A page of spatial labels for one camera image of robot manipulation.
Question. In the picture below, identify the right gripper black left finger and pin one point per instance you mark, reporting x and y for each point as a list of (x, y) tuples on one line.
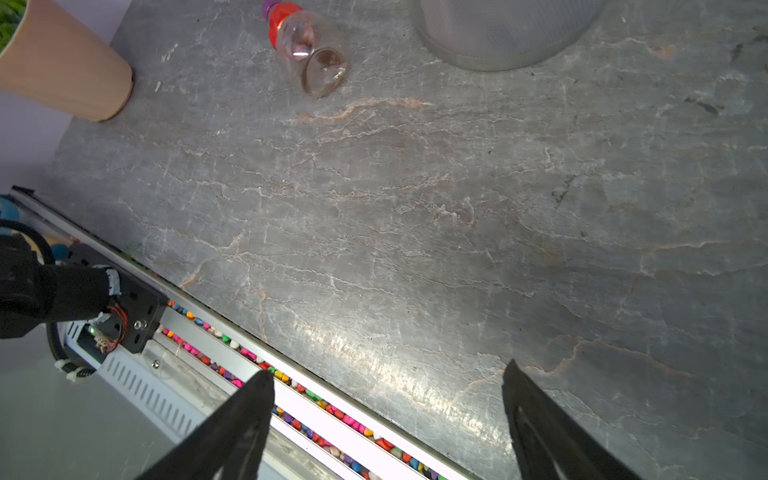
[(230, 443)]

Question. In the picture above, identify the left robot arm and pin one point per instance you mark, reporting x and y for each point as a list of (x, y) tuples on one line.
[(88, 305)]

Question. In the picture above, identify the potted green plant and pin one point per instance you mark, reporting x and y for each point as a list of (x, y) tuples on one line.
[(57, 61)]

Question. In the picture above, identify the grey mesh waste bin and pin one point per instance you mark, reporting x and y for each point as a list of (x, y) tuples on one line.
[(500, 35)]

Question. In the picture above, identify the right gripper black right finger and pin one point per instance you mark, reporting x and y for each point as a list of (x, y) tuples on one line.
[(547, 442)]

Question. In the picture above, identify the small red label purple cap bottle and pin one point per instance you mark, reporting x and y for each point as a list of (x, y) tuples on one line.
[(309, 47)]

